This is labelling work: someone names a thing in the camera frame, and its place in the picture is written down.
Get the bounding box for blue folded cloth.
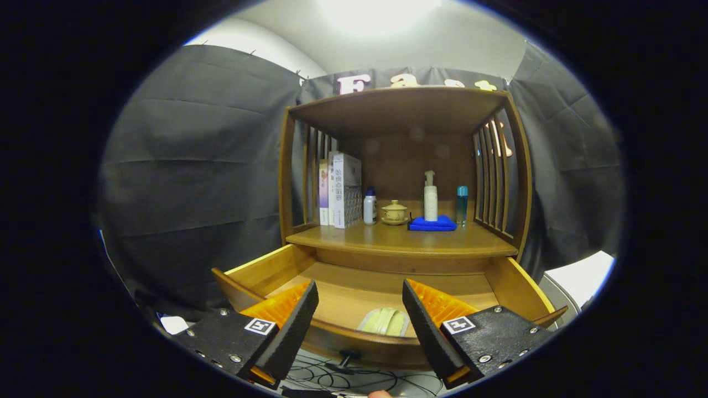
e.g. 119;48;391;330
408;215;458;232

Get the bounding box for tangled black floor cables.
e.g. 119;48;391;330
282;354;446;398

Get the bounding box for white grey plastic drawer unit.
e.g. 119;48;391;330
539;250;616;316

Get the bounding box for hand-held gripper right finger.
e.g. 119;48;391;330
402;278;554;389

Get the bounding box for white pump bottle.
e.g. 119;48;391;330
424;170;439;222

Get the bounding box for wooden drawer with black knob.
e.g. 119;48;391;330
212;243;569;376

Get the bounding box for yellow lidded teacup with saucer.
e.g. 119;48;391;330
381;200;410;226

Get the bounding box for wooden cabinet countertop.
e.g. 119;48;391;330
286;220;519;258

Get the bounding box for thick white patterned book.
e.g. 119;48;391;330
333;153;363;229

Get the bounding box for thin white book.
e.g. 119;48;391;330
329;151;337;226

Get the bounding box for green scrubbing brush grey pad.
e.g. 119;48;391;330
357;307;411;338

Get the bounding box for purple spine book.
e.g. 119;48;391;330
319;160;330;226

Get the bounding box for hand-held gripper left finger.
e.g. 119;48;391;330
177;280;320;390

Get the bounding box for white paper scrap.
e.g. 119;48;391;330
159;315;190;336

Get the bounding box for brown wooden cabinet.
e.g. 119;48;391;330
278;86;533;277

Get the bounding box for small white bottle blue cap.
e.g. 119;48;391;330
363;186;378;226

